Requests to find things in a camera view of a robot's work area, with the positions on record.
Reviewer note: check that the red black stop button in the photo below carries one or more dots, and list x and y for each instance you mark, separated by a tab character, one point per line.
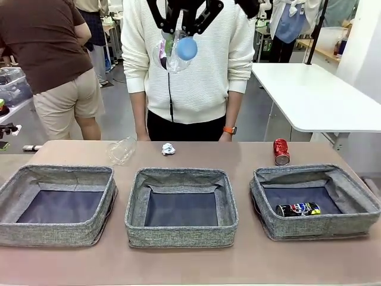
3	108

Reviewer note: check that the small white marker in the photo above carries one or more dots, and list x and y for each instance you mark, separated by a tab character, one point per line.
32	148

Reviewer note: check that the person in blue shirt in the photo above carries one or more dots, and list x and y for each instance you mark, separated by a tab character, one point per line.
287	26

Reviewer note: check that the black trousers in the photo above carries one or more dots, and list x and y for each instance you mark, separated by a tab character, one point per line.
193	131

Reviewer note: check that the person's left hand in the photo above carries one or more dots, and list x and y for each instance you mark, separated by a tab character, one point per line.
226	137

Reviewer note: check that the black vertical pole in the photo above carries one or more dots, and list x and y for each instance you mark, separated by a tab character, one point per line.
315	35

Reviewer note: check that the grey fabric basket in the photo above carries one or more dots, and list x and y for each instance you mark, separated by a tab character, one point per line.
312	229
44	233
178	235

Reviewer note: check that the person's left forearm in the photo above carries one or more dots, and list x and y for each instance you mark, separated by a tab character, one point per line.
233	107

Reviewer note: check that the green cased phone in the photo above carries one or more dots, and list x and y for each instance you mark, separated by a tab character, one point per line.
3	146

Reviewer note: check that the person's right forearm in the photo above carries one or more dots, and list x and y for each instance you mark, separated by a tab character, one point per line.
138	113

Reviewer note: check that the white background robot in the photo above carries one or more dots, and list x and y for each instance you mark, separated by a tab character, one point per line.
263	9

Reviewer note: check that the black pepsi can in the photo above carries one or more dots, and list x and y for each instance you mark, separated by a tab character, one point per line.
297	210

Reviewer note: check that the person in white sweater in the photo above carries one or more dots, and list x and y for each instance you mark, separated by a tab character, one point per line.
202	83

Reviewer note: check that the white paper ball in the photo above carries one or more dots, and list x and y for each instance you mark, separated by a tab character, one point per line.
168	149

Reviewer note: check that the person in dark plaid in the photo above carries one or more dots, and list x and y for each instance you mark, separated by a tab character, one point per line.
96	29

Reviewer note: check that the dark drink bottle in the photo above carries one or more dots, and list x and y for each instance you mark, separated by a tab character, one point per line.
342	44

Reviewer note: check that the wooden desk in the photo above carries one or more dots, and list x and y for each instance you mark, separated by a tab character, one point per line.
324	53

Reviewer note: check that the translucent white storage bin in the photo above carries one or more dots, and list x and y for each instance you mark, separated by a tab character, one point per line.
327	38

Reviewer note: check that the person in brown shirt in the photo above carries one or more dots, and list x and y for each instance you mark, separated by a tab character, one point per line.
44	44

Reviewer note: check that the pink label plastic bottle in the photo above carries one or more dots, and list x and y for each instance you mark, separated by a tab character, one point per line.
187	49

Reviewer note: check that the clear plastic storage box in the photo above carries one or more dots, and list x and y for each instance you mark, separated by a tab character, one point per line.
13	86

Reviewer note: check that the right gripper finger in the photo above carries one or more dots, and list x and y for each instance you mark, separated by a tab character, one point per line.
208	15
159	15

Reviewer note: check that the white side table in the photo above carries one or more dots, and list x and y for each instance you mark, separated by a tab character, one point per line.
18	111

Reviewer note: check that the black clamp with white tip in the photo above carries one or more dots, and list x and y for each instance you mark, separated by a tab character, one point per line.
9	129

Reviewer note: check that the person's right hand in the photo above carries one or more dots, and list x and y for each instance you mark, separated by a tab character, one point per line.
143	137

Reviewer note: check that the crushed red soda can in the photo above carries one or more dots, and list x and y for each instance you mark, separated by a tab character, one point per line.
281	150

